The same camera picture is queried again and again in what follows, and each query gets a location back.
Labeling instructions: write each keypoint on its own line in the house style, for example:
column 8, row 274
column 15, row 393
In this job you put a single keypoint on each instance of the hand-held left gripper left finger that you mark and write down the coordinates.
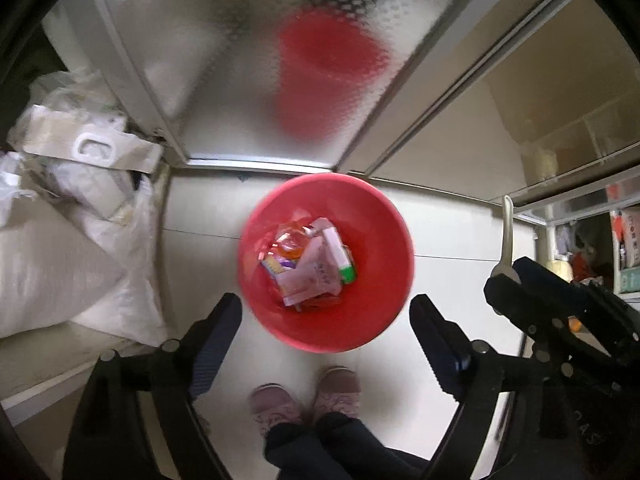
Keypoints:
column 215, row 350

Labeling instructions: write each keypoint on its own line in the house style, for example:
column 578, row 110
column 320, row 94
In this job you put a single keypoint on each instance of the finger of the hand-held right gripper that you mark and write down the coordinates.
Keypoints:
column 545, row 277
column 505, row 297

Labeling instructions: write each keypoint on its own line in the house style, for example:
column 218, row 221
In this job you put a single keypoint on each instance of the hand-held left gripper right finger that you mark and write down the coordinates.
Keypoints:
column 440, row 355

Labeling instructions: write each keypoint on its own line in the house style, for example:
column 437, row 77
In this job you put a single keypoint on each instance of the white plastic spoon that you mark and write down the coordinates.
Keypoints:
column 507, row 240

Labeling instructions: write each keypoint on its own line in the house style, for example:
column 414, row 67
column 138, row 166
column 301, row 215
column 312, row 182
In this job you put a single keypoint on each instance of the red plastic bin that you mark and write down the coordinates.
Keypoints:
column 380, row 280

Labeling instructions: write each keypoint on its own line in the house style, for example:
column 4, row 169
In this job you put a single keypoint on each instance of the pale yellow roll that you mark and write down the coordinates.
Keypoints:
column 559, row 267

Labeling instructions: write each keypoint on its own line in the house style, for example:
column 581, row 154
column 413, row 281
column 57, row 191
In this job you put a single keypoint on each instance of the white shelf unit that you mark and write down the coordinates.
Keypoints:
column 555, row 215

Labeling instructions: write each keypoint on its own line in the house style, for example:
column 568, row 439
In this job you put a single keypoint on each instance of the person's left pink shoe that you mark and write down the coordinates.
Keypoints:
column 275, row 407

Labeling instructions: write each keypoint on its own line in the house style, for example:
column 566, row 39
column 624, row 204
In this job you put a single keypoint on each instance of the person's pink shoe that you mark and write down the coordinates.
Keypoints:
column 275, row 407
column 337, row 392

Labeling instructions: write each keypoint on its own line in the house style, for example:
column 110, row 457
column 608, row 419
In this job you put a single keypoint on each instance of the orange and white box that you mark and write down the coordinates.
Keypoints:
column 630, row 237

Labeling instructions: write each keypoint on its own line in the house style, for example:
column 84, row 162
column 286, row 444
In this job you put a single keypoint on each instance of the small striped packet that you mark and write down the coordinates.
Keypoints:
column 272, row 266

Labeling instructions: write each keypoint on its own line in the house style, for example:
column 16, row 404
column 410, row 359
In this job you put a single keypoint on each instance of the person's right pink shoe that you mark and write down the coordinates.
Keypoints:
column 337, row 392

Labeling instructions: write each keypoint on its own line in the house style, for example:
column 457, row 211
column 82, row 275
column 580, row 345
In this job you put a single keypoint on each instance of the person's right leg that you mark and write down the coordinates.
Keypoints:
column 370, row 447

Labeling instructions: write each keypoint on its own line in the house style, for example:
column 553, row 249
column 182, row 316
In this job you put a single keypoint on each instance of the person's leg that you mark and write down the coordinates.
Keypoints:
column 300, row 452
column 370, row 447

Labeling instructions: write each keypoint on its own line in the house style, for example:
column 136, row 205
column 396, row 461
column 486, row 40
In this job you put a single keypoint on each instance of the pink wrapper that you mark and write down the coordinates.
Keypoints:
column 312, row 277

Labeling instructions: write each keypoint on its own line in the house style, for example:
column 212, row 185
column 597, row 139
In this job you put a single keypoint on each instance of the orange plastic bottle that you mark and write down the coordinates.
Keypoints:
column 292, row 242

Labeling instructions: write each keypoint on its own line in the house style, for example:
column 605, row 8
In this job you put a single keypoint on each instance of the person's left leg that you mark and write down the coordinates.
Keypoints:
column 300, row 452

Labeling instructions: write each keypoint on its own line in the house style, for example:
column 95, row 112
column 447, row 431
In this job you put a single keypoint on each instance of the white and green tube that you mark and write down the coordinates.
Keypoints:
column 340, row 257

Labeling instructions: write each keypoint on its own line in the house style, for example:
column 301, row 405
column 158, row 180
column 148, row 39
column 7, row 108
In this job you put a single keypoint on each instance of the white woven sack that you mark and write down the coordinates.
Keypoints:
column 60, row 270

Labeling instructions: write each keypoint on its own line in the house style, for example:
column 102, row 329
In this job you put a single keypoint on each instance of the frosted glass door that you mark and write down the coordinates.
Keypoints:
column 210, row 60

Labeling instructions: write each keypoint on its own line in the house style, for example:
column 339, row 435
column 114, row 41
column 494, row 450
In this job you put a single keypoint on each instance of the clear plastic bag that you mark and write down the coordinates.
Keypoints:
column 70, row 90

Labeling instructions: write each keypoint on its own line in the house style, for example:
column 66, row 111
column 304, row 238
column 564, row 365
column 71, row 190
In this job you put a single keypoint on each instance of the blurred red bucket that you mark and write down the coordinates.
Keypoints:
column 325, row 60

